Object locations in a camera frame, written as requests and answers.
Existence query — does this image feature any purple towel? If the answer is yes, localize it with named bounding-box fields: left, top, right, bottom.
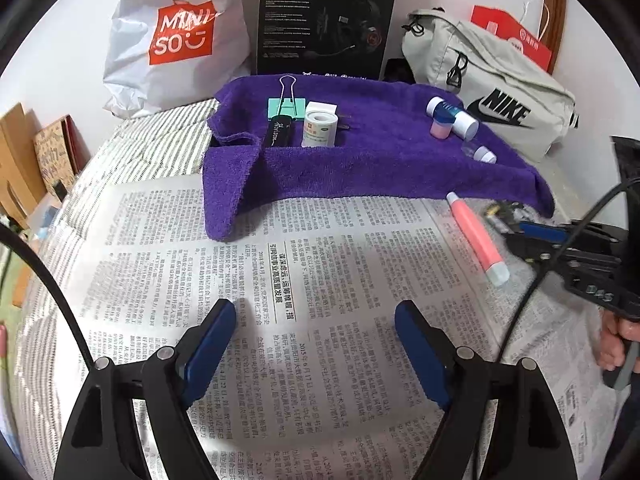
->
left=203, top=75, right=555, bottom=240

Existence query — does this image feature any newspaper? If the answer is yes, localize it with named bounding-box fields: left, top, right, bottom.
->
left=44, top=173, right=616, bottom=480

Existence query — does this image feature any right hand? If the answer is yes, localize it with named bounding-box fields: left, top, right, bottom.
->
left=597, top=311, right=640, bottom=370

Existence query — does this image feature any black headset box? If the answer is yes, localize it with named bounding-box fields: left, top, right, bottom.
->
left=256, top=0, right=395, bottom=79

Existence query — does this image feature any white Nike bag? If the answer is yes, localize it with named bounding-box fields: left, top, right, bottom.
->
left=402, top=10, right=579, bottom=162

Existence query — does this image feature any white blue Vaseline bottle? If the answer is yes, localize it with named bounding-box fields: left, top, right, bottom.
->
left=425, top=96, right=480, bottom=141

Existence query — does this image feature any white tape roll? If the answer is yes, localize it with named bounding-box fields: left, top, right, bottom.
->
left=302, top=101, right=338, bottom=148

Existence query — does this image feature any pink white pen device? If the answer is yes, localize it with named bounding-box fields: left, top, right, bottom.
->
left=446, top=192, right=510, bottom=287

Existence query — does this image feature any white USB night light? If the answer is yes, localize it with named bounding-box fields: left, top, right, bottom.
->
left=461, top=142, right=497, bottom=164

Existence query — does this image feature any pink jar blue lid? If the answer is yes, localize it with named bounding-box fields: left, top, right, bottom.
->
left=426, top=98, right=465, bottom=139

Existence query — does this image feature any red cardboard box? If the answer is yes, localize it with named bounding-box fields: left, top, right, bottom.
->
left=471, top=6, right=552, bottom=72

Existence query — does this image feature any wooden headboard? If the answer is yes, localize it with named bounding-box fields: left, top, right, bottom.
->
left=0, top=103, right=47, bottom=229

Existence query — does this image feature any black gold lighter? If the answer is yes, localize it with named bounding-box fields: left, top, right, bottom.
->
left=262, top=115, right=294, bottom=148

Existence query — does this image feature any green binder clip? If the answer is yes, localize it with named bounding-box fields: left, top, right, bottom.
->
left=267, top=75, right=307, bottom=119

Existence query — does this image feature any black cable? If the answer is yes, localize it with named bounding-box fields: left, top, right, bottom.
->
left=0, top=221, right=97, bottom=369

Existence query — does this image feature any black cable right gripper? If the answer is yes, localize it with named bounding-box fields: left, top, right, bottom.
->
left=494, top=176, right=640, bottom=361

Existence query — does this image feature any brown patterned box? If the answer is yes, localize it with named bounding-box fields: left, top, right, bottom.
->
left=34, top=115, right=90, bottom=202

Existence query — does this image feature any white Miniso plastic bag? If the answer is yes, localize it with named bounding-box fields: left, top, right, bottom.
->
left=103, top=0, right=250, bottom=119

